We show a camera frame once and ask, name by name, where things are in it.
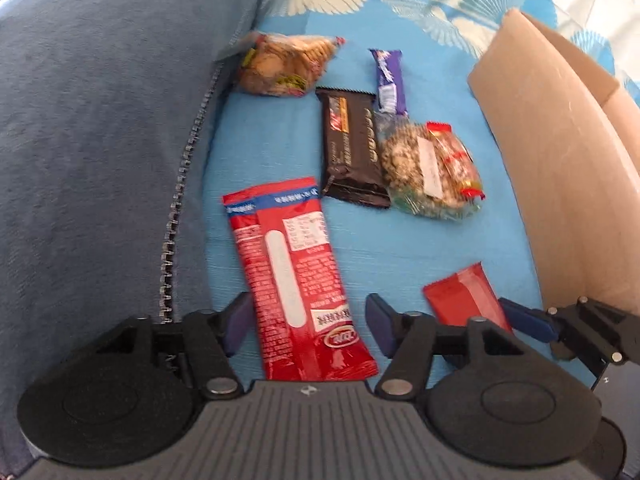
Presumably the small red snack packet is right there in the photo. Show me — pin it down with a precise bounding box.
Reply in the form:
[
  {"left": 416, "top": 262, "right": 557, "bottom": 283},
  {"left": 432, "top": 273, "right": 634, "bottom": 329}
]
[{"left": 422, "top": 262, "right": 512, "bottom": 333}]

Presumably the long red snack packet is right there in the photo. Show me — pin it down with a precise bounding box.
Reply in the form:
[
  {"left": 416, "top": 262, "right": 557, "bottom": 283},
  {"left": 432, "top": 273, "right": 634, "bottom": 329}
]
[{"left": 222, "top": 177, "right": 378, "bottom": 382}]

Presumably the clear bag of round crackers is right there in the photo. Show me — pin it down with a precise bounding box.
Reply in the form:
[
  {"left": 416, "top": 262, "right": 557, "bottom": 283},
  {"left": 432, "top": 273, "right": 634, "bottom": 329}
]
[{"left": 236, "top": 34, "right": 345, "bottom": 96}]

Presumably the brown cardboard box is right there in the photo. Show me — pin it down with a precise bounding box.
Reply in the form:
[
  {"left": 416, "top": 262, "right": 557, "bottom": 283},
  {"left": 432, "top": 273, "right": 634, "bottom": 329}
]
[{"left": 468, "top": 9, "right": 639, "bottom": 313}]

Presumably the small red candy packet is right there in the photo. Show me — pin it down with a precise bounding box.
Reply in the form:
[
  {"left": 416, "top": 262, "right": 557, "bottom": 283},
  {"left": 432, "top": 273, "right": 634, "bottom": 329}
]
[{"left": 426, "top": 122, "right": 485, "bottom": 200}]

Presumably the dark brown chocolate bar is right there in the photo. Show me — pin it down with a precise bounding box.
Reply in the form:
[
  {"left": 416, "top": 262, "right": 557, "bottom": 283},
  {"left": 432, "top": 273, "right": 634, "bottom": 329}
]
[{"left": 316, "top": 87, "right": 390, "bottom": 209}]

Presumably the purple chocolate bar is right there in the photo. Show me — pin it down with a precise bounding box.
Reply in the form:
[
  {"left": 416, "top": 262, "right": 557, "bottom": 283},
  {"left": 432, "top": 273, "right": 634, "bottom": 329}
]
[{"left": 370, "top": 49, "right": 408, "bottom": 116}]

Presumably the blue white patterned sofa cover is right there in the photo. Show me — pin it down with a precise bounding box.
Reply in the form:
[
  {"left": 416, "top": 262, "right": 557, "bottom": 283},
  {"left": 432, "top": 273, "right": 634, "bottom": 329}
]
[{"left": 200, "top": 0, "right": 640, "bottom": 391}]

